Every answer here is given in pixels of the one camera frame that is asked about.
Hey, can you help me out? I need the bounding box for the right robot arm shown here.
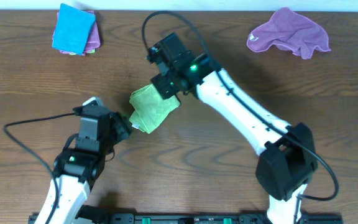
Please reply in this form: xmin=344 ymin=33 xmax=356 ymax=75
xmin=147 ymin=33 xmax=318 ymax=223

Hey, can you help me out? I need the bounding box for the green microfiber cloth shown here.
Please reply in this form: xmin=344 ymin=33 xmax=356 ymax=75
xmin=129 ymin=84 xmax=180 ymax=134

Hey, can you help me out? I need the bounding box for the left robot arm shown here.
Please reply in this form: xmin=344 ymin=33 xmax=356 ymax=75
xmin=35 ymin=105 xmax=131 ymax=223

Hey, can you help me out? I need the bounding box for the blue folded cloth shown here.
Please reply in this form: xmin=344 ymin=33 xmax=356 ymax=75
xmin=52 ymin=3 xmax=96 ymax=55

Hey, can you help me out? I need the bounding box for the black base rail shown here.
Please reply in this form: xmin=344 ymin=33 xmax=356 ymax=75
xmin=28 ymin=205 xmax=343 ymax=224

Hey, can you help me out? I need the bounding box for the purple crumpled cloth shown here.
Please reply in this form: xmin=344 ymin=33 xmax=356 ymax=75
xmin=247 ymin=7 xmax=331 ymax=60

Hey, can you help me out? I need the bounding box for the purple folded cloth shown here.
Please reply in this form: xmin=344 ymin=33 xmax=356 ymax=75
xmin=59 ymin=10 xmax=101 ymax=54

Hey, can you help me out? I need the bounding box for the green folded cloth bottom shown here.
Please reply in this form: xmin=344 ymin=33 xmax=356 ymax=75
xmin=68 ymin=49 xmax=96 ymax=56

